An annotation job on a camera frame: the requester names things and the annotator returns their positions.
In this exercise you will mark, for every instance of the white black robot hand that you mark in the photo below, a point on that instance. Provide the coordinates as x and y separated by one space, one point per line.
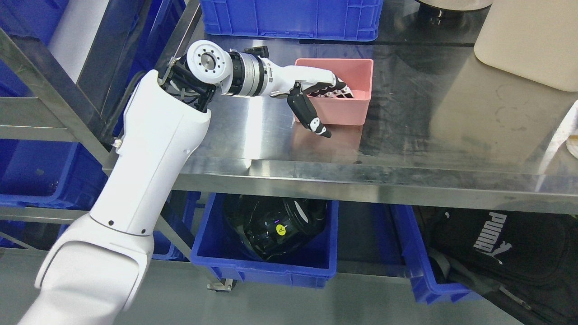
295 83

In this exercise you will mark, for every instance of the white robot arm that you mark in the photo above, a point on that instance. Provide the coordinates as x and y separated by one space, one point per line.
96 267

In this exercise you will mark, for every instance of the beige plastic container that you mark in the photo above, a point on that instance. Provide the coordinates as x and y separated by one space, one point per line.
533 39

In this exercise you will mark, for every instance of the blue crate on table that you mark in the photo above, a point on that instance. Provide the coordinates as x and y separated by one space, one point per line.
331 20

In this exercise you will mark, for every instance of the black helmet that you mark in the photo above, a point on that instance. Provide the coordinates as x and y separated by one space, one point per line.
270 228

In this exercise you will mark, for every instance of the blue bin with helmet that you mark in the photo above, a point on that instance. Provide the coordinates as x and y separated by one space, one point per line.
309 267

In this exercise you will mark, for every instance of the blue bin with bag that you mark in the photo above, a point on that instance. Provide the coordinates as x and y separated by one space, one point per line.
423 283

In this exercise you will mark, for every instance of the blue bin lower left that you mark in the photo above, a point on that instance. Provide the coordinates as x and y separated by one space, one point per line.
49 174

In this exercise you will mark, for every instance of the black Puma bag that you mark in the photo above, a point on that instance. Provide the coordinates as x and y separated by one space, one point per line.
524 263

